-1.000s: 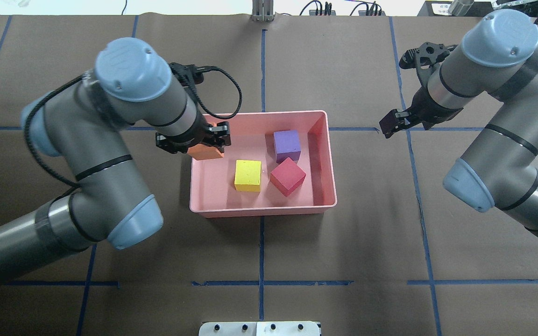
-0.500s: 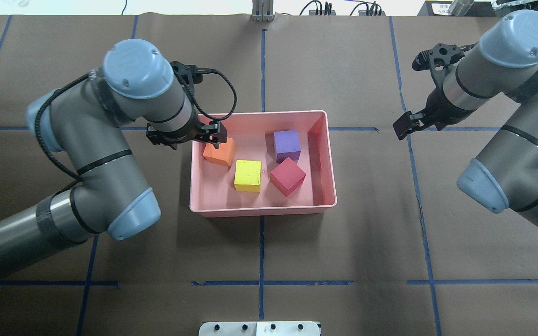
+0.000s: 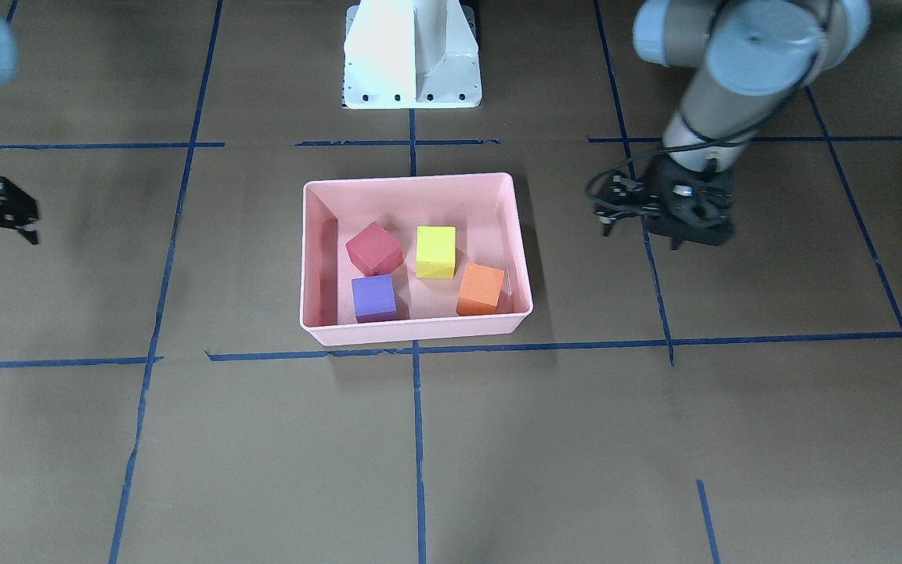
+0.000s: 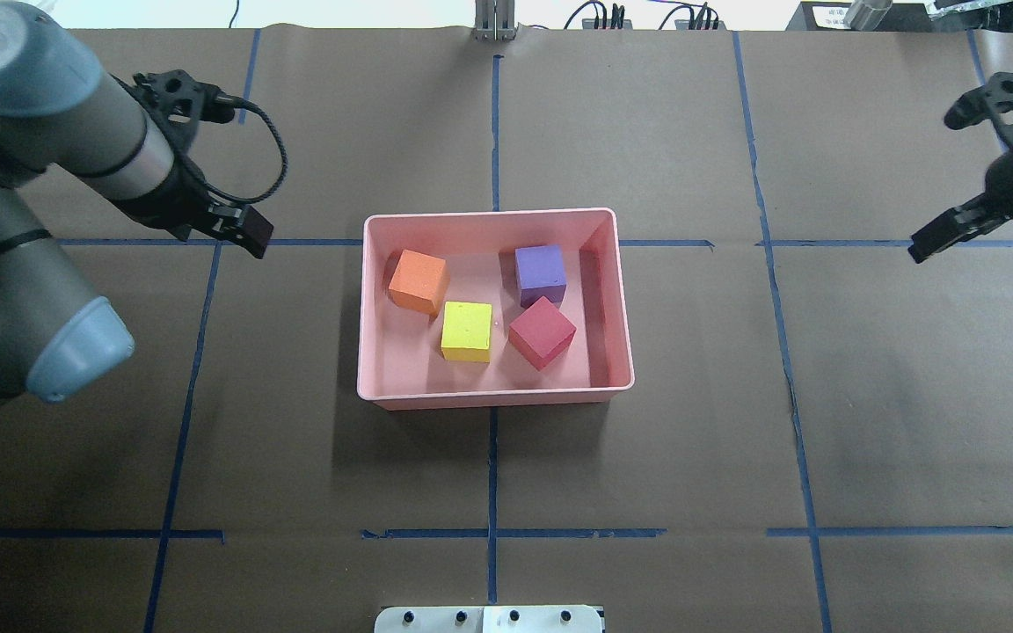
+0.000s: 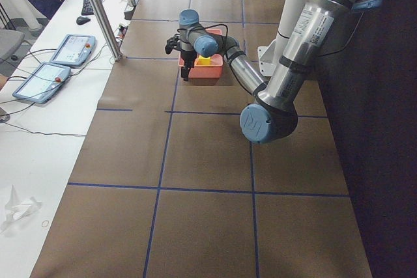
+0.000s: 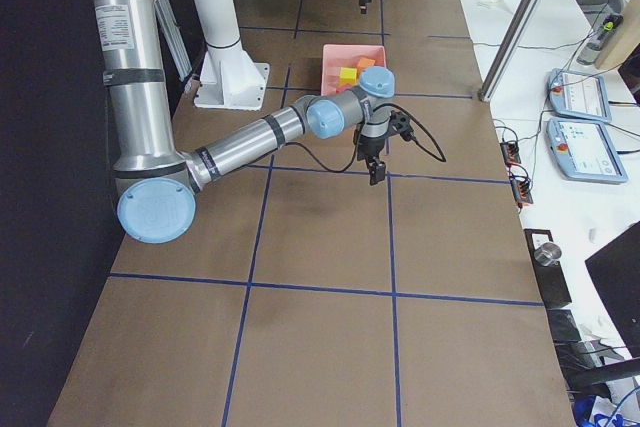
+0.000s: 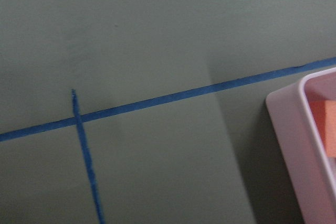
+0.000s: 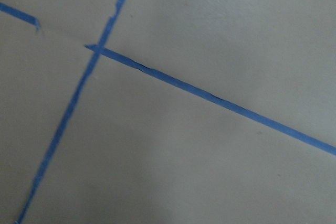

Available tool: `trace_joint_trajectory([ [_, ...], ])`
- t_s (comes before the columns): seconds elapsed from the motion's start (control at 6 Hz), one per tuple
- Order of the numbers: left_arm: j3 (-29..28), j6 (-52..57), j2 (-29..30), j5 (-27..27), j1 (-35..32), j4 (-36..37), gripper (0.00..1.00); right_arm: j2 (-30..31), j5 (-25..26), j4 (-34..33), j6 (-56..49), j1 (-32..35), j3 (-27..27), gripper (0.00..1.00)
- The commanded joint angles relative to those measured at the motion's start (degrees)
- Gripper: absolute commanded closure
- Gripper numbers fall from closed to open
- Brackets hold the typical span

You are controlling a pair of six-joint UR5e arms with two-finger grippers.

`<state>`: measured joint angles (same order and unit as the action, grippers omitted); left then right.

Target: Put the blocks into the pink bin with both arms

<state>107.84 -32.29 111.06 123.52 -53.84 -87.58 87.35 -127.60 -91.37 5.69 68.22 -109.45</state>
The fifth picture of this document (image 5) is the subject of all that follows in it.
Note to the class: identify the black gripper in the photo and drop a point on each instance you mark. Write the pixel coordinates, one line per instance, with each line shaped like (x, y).
(187, 56)

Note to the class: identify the yellow foam block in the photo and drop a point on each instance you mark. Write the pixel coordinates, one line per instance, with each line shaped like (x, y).
(204, 61)

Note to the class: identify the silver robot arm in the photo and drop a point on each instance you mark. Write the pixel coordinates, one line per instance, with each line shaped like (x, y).
(303, 28)

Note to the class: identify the pink plastic bin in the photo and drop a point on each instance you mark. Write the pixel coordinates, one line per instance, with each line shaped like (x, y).
(214, 71)

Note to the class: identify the upper teach pendant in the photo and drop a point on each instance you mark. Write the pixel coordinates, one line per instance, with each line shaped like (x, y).
(74, 50)

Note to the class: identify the teach pendant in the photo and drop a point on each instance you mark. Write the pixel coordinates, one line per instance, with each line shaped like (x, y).
(74, 50)
(43, 83)

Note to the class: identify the black computer mouse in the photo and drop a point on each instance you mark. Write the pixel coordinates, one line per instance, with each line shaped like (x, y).
(82, 20)

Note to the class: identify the lower teach pendant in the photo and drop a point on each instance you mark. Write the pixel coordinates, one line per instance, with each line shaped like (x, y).
(43, 83)

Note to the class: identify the grey office chair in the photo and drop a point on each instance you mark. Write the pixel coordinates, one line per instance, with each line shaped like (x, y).
(10, 42)

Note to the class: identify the crumpled white paper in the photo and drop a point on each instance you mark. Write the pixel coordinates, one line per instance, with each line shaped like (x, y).
(14, 209)

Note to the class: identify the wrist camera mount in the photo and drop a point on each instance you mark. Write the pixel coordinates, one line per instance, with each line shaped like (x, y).
(172, 43)

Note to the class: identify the white pedestal column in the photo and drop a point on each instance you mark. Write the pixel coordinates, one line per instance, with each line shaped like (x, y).
(268, 56)

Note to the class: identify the aluminium frame post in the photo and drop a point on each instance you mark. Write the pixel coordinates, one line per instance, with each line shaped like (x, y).
(106, 29)

